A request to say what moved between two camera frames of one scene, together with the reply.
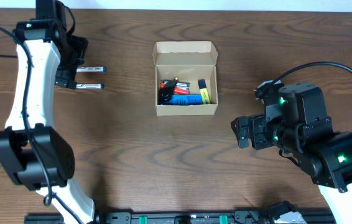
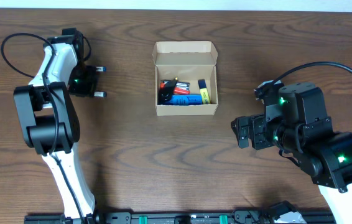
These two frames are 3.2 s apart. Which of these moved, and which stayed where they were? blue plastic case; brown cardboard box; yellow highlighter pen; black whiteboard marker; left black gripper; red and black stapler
Moved: black whiteboard marker; left black gripper
Stayed: red and black stapler; blue plastic case; yellow highlighter pen; brown cardboard box
